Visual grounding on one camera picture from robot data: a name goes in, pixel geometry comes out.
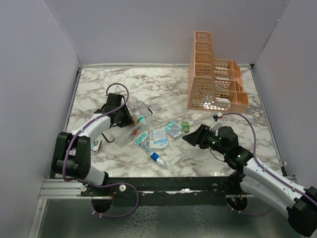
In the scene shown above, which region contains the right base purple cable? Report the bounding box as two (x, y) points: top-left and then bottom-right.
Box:
(226, 193), (273, 218)

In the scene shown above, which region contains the flat teal strip packet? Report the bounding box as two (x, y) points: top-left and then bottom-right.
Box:
(169, 152), (186, 166)

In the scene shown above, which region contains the clear first aid box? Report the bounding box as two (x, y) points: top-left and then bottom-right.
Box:
(110, 96), (153, 146)

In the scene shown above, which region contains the white blue wipes pack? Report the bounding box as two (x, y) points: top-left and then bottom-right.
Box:
(149, 129), (168, 149)

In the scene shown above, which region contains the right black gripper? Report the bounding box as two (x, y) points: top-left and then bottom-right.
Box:
(183, 123), (228, 156)

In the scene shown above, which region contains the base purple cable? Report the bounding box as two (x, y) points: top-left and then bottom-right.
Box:
(91, 182), (141, 219)
(226, 193), (273, 218)

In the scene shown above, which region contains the black front frame bar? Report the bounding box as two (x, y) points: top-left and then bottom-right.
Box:
(81, 177), (241, 206)

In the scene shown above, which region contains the orange plastic file rack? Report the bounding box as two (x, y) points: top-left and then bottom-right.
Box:
(187, 31), (249, 114)

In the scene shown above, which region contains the black box handle left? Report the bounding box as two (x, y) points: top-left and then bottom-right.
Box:
(101, 131), (116, 144)

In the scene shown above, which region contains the small white clip piece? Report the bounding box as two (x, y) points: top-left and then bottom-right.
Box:
(91, 140), (102, 151)

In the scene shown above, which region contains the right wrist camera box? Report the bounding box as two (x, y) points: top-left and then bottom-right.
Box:
(211, 113), (223, 131)

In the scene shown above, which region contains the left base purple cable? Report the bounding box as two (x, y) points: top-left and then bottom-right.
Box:
(91, 182), (141, 219)

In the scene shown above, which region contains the brown orange-cap medicine bottle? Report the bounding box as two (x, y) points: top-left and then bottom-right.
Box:
(131, 117), (138, 127)

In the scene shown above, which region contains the small blue-cap bottle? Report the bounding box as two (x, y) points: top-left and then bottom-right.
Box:
(150, 152), (165, 166)

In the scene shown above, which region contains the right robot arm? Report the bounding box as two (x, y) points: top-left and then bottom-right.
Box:
(183, 124), (317, 238)

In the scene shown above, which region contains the teal bandage packet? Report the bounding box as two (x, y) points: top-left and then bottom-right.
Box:
(134, 132), (152, 154)

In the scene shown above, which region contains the silver teal-header packet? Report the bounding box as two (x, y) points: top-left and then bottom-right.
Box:
(164, 121), (185, 140)

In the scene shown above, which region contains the white green-label bottle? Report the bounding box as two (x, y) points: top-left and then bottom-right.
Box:
(135, 112), (146, 124)

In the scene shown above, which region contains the small green box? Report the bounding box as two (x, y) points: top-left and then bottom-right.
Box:
(182, 121), (190, 133)

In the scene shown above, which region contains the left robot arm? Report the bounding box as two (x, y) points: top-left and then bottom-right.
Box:
(51, 93), (132, 196)

